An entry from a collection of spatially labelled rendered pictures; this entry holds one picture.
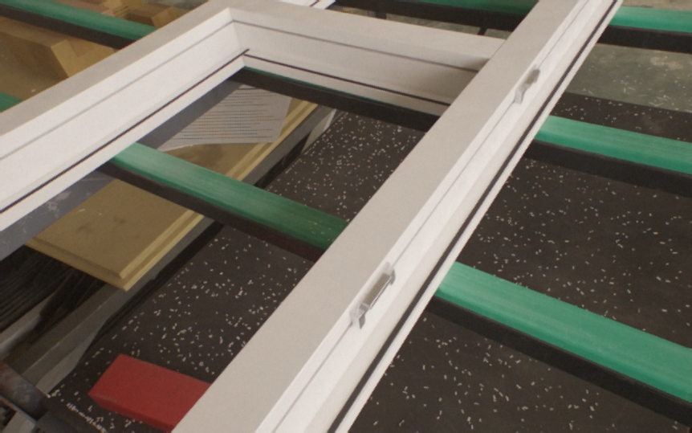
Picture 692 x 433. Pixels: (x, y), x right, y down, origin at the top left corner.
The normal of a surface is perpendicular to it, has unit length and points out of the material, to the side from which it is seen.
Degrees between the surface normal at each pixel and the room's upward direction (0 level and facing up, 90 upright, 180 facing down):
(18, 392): 90
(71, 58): 90
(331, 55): 90
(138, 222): 0
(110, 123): 90
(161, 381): 0
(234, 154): 0
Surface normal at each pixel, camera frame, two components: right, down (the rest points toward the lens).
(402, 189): -0.11, -0.69
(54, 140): 0.84, 0.33
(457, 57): -0.54, 0.65
